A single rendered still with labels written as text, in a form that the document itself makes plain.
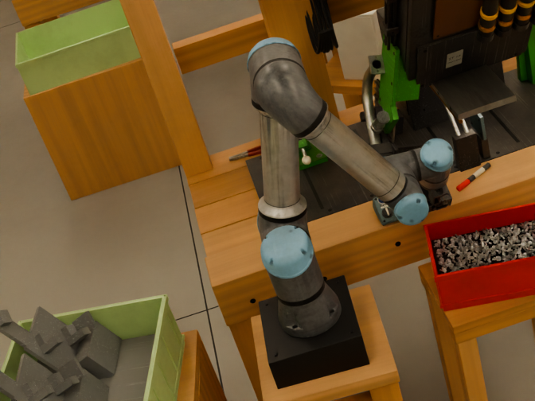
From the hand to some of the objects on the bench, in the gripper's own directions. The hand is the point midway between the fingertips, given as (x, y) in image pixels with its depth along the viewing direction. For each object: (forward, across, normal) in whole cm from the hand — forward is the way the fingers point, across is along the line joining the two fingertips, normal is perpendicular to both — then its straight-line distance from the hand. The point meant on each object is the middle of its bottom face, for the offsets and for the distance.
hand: (425, 196), depth 249 cm
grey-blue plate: (+14, +23, +12) cm, 29 cm away
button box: (+9, -5, -1) cm, 11 cm away
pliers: (+40, -38, +46) cm, 72 cm away
